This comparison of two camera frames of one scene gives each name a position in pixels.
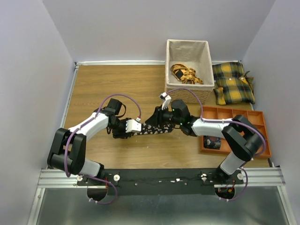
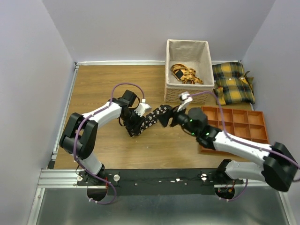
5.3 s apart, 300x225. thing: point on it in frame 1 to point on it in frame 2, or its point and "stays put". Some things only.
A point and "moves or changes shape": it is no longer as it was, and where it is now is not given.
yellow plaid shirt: x=232 y=84 stays put
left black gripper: x=122 y=134 to x=137 y=124
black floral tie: x=149 y=128 moves or changes shape
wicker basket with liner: x=189 y=70 stays put
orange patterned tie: x=186 y=74 stays put
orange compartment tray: x=217 y=145 stays put
